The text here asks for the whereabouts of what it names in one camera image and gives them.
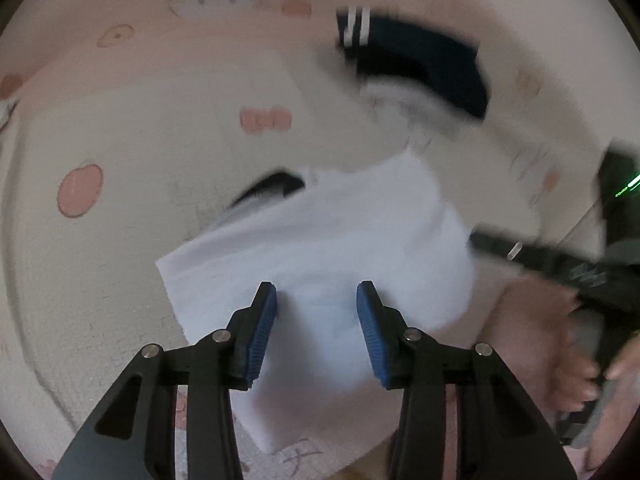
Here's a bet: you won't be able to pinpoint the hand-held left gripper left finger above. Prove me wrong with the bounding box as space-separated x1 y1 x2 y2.
51 281 278 480

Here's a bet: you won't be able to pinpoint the white shirt with navy trim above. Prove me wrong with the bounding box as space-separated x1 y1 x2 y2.
155 150 478 453

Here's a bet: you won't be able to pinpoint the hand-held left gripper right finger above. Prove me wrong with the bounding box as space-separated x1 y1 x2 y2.
356 281 576 480

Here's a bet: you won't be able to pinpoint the folded navy garment white stripes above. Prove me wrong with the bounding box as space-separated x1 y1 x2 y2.
335 5 493 121

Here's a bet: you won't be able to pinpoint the person's right hand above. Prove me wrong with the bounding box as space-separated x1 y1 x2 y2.
550 307 603 413

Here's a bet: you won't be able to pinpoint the small patterned white garment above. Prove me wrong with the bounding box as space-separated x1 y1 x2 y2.
0 95 21 133

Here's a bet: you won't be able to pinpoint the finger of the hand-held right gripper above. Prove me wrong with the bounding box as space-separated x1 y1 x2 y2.
469 229 583 286

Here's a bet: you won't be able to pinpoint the pink cat printed blanket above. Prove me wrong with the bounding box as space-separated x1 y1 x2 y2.
0 0 640 480

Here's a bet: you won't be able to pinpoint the person's right forearm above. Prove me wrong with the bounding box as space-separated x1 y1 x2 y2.
477 275 576 411

